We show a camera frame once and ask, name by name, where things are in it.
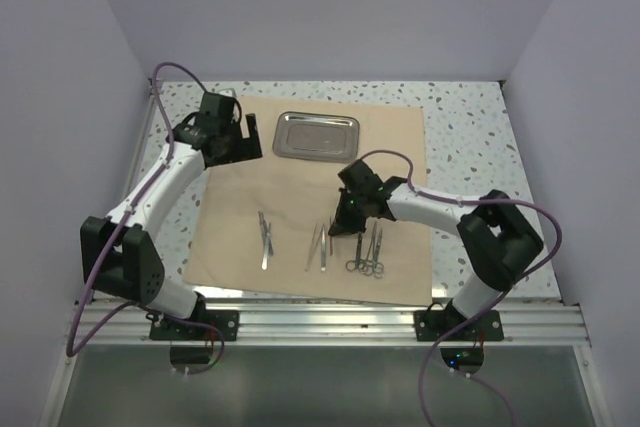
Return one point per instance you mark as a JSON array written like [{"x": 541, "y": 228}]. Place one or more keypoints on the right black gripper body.
[{"x": 361, "y": 197}]

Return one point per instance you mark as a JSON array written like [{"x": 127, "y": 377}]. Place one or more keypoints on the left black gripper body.
[{"x": 234, "y": 123}]

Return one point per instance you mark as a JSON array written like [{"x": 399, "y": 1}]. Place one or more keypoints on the wide steel tweezers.
[{"x": 323, "y": 248}]

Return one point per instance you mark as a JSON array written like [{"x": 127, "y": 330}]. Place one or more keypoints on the curved steel scissors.
[{"x": 357, "y": 263}]

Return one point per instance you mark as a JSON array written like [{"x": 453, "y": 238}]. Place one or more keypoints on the steel forceps clamp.
[{"x": 366, "y": 265}]

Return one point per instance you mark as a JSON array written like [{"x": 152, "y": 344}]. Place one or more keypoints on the steel surgical instrument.
[{"x": 313, "y": 246}]

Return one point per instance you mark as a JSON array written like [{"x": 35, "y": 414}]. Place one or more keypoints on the steel surgical scissors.
[{"x": 377, "y": 268}]

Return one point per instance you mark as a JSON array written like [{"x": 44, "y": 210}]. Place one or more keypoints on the beige cloth wrap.
[{"x": 294, "y": 195}]

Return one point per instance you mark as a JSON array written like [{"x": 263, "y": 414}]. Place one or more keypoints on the steel scalpel handle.
[
  {"x": 265, "y": 259},
  {"x": 266, "y": 233}
]

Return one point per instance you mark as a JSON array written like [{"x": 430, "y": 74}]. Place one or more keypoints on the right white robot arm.
[{"x": 499, "y": 241}]

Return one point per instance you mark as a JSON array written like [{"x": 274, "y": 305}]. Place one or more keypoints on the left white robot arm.
[{"x": 118, "y": 251}]

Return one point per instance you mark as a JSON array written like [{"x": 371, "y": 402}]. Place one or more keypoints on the steel instrument tray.
[{"x": 316, "y": 137}]

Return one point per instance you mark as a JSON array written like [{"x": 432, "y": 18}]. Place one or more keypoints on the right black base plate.
[{"x": 434, "y": 322}]

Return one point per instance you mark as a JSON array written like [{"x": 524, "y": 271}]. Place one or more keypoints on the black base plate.
[
  {"x": 206, "y": 325},
  {"x": 434, "y": 322}
]

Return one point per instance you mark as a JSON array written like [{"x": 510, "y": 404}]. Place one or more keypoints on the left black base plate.
[{"x": 206, "y": 325}]

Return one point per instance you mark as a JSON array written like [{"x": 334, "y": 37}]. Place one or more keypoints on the aluminium rail frame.
[{"x": 471, "y": 138}]

